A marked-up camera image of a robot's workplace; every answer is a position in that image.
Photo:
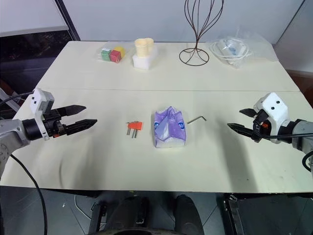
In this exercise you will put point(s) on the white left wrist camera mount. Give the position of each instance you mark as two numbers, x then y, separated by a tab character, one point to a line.
39	99

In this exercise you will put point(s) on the clear plastic cube bag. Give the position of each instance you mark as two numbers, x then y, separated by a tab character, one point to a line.
99	57

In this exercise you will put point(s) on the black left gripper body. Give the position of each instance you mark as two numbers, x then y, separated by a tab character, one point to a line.
52	123

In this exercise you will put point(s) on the orange hex key set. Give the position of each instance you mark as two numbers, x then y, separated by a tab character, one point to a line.
136	125

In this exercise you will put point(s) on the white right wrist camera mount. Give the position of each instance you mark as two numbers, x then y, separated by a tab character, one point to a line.
275	107

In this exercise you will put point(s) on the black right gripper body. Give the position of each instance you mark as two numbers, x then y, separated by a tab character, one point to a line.
260	124

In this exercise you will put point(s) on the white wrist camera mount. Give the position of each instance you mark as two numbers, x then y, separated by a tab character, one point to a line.
39	99
275	107

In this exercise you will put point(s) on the black table frame bracket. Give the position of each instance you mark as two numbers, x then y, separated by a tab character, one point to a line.
97	216
233	215

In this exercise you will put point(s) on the dark metal post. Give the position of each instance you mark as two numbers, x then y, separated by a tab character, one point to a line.
67	19

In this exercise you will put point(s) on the green cube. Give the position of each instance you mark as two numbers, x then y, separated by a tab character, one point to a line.
105	54

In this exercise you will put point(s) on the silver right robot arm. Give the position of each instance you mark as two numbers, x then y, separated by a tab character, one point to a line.
303	132

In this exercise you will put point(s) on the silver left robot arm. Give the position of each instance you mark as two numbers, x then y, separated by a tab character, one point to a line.
14	131

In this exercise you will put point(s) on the purple tissue pack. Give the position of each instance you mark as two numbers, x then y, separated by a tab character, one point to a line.
168	127

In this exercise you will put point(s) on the dark rounded shape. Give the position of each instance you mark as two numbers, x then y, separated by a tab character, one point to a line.
187	215

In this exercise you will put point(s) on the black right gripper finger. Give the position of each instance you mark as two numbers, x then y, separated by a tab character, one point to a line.
249	113
242	129

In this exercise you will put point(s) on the grey metal frame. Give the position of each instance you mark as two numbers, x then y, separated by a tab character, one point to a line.
7	96

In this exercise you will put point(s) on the cream plastic cup stack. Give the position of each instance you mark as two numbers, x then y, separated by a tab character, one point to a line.
144	47

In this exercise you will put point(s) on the metal allen key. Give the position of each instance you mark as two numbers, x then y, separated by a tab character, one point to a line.
195	120

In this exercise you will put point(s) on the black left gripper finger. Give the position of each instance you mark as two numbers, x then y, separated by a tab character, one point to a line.
82	124
72	110

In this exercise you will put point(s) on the red cube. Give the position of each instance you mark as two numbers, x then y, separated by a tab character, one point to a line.
115	56

